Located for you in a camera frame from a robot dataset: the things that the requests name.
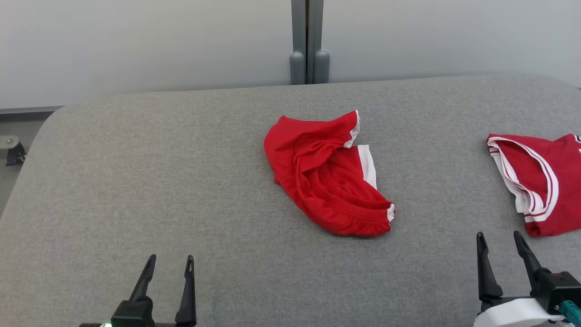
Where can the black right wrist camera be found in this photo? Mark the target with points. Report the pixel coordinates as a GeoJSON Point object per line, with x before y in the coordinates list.
{"type": "Point", "coordinates": [556, 288]}

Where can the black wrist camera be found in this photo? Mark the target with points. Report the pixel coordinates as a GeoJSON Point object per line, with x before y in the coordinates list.
{"type": "Point", "coordinates": [556, 288]}
{"type": "Point", "coordinates": [134, 313]}

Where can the black floor fixture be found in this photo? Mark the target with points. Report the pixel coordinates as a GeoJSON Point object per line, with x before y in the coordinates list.
{"type": "Point", "coordinates": [17, 155]}

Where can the grey fabric sofa cushion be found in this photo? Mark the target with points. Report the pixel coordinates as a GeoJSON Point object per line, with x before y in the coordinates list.
{"type": "Point", "coordinates": [181, 204]}

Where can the teal right camera connector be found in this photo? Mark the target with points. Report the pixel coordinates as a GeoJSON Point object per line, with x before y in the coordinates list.
{"type": "Point", "coordinates": [571, 313]}

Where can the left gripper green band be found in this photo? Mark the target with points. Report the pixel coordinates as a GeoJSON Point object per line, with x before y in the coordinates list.
{"type": "Point", "coordinates": [164, 324]}

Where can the red white basketball jersey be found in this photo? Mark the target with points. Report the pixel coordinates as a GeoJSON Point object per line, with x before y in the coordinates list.
{"type": "Point", "coordinates": [551, 181]}

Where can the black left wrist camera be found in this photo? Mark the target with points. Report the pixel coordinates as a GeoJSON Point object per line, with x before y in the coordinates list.
{"type": "Point", "coordinates": [134, 313]}

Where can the grey partition post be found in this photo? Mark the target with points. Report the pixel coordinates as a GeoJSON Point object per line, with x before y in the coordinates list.
{"type": "Point", "coordinates": [309, 36]}

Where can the red shorts white trim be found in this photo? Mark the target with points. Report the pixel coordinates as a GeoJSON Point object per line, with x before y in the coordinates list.
{"type": "Point", "coordinates": [322, 181]}

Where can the grey metal floor plate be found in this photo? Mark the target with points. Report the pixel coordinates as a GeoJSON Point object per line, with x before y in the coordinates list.
{"type": "Point", "coordinates": [8, 141]}

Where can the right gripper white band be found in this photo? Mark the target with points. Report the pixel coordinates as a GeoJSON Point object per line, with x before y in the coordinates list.
{"type": "Point", "coordinates": [513, 313]}

